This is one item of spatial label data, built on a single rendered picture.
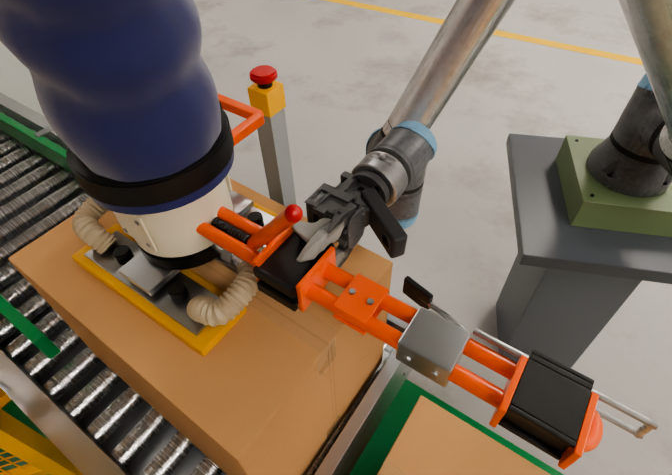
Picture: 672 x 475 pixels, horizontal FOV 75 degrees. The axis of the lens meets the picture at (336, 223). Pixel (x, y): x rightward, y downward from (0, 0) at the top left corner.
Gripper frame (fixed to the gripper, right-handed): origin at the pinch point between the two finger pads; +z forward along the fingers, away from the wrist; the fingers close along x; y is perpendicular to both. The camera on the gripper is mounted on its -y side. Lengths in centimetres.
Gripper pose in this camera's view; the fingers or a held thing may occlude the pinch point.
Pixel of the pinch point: (309, 274)
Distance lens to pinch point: 62.5
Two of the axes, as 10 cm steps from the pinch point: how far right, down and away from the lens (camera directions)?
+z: -5.7, 6.1, -5.5
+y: -8.2, -4.0, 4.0
